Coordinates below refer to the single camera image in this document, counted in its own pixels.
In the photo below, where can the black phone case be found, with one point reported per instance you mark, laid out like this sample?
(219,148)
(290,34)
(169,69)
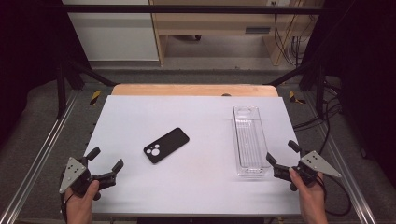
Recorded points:
(169,143)

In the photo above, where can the white cabinet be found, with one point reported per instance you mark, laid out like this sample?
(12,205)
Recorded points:
(115,34)

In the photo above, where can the black caster wheel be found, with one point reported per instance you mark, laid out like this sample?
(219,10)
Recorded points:
(197,38)

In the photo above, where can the aluminium floor rail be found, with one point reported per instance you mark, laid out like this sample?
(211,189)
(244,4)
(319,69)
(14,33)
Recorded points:
(40,155)
(337,155)

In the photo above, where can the left yellow clamp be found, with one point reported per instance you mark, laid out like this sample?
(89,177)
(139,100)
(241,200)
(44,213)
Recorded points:
(95,97)

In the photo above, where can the person's right hand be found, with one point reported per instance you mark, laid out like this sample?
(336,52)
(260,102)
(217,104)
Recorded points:
(309,202)

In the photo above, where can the right yellow clamp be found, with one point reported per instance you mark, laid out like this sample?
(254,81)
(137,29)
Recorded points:
(292,97)

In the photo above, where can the white table sheet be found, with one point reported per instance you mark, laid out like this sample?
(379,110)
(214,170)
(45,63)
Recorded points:
(193,186)

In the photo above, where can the black diagonal frame strut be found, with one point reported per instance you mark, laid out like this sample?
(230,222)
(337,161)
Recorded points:
(288,77)
(93,75)

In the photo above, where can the grey desk label plate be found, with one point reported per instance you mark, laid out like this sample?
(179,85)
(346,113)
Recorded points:
(257,30)

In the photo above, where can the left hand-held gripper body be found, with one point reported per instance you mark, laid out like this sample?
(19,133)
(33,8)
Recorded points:
(73,172)

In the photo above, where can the black horizontal frame bar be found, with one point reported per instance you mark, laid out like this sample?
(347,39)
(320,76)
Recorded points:
(186,9)

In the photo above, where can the black curtain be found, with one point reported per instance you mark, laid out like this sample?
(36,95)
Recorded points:
(367,62)
(25,46)

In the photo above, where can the black upright frame post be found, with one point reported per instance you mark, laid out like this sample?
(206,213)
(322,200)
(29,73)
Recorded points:
(320,93)
(61,93)

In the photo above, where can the wooden table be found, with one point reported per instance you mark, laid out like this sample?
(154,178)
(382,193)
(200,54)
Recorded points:
(174,90)

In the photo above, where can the person's left hand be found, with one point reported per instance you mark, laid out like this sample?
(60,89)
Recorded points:
(79,207)

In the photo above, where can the yellow clamp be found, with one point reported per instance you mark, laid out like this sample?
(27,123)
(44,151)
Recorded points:
(292,97)
(95,97)

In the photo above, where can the light wooden desk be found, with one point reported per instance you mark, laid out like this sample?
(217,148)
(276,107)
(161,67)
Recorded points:
(211,23)

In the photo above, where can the clear plastic container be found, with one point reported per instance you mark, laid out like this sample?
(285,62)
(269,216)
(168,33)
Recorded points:
(249,140)

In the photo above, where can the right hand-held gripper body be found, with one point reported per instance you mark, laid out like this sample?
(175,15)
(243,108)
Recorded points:
(317,163)

